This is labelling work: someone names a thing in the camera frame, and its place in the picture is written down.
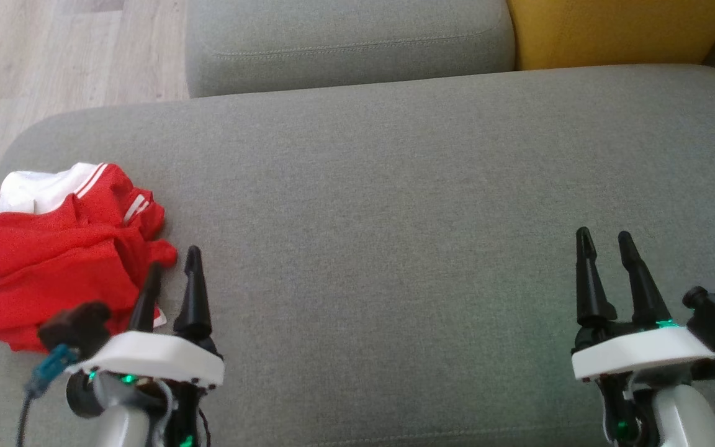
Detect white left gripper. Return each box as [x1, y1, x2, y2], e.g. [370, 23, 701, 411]
[66, 245, 225, 391]

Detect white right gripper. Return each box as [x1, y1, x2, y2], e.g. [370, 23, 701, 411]
[572, 227, 715, 381]

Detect red white-striped shorts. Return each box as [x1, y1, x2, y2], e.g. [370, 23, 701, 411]
[0, 245, 169, 353]

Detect red white basketball jersey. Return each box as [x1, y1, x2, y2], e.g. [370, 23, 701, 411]
[0, 163, 178, 292]

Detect yellow grey sofa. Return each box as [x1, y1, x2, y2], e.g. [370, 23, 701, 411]
[0, 64, 715, 447]

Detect yellow sofa backrest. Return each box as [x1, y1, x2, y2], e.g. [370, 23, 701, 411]
[506, 0, 715, 71]

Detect grey sofa back cushion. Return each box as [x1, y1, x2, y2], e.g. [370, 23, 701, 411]
[185, 0, 516, 98]

